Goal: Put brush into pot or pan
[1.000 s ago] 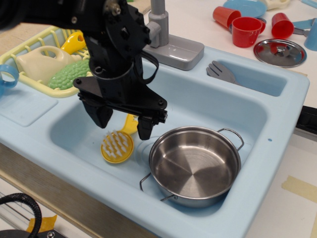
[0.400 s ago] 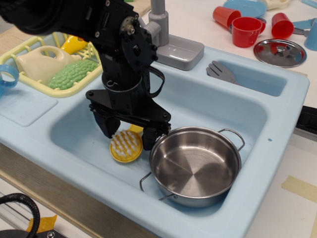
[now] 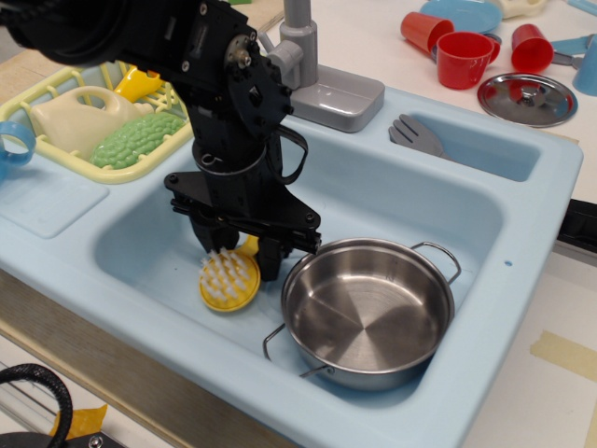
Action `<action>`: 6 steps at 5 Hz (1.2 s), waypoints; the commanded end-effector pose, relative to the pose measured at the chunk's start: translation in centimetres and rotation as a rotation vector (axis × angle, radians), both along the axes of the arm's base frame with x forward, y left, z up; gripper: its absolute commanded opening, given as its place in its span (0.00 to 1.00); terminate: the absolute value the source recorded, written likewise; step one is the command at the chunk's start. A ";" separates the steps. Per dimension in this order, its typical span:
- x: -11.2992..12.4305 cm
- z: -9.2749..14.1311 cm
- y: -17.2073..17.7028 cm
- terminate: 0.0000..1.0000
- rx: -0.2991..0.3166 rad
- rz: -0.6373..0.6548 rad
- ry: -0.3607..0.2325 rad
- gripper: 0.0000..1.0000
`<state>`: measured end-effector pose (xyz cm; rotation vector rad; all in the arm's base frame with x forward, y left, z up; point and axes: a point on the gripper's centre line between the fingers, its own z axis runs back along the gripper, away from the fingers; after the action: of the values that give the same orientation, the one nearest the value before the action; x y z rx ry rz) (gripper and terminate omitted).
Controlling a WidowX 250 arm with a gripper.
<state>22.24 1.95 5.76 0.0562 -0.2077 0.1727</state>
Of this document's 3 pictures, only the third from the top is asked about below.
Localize blue cup right edge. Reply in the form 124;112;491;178
573;37;597;96

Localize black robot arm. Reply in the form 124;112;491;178
1;1;321;281

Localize steel pot lid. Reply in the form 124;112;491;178
477;74;578;128

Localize black braided cable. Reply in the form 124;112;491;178
0;363;75;448

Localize stainless steel pot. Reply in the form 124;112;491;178
280;238;462;392

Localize blue cup handle left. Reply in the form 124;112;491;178
1;121;36;181

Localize red cup right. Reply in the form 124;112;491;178
511;23;554;74

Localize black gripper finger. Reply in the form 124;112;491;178
257;237;293;282
191;221;240;253

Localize yellow dish rack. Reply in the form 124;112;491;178
1;62;193;184

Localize grey plastic fork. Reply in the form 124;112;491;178
388;114;452;161

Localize grey toy faucet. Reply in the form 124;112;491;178
258;1;385;133

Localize yellow tape piece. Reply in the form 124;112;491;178
66;404;108;440

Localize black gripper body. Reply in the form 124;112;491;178
164;148;321;253

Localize yellow dish brush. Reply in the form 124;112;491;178
199;235;261;313

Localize blue plastic utensil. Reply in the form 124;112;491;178
551;34;596;56

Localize red cup front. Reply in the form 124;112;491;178
436;31;501;90

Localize cream toy top right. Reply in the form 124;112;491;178
493;0;548;20

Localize yellow utensil handle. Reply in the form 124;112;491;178
114;66;162;103

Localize blue plastic plate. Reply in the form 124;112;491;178
419;0;503;34

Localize green bumpy toy vegetable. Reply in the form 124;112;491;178
90;112;185;170

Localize red cup lying left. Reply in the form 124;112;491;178
400;12;455;56

